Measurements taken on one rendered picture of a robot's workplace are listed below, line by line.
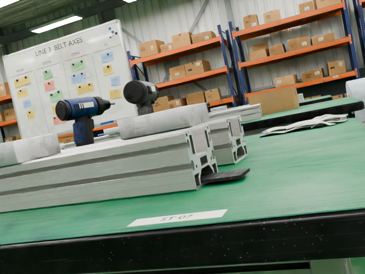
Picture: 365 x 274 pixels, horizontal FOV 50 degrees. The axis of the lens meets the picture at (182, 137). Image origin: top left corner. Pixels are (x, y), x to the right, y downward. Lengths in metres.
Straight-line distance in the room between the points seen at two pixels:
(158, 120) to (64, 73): 3.59
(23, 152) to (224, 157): 0.36
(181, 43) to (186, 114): 10.10
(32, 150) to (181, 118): 0.28
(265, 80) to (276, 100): 8.53
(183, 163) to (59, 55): 3.87
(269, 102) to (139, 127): 1.99
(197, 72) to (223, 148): 9.97
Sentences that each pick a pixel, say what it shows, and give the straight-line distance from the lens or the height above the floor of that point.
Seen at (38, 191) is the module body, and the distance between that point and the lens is 0.72.
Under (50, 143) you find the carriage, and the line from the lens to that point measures 0.79.
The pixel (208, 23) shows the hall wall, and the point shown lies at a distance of 11.72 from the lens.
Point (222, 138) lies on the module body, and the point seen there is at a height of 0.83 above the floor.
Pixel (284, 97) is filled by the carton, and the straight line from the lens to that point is 2.70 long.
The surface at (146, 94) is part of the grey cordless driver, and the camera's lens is 0.98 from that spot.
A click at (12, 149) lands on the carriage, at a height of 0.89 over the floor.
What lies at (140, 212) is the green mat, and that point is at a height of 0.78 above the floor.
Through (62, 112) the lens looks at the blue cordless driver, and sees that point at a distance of 1.11.
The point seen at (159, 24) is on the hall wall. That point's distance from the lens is 12.23.
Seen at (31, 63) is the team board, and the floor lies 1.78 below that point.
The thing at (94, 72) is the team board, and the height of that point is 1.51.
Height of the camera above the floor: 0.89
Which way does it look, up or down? 3 degrees down
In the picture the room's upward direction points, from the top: 12 degrees counter-clockwise
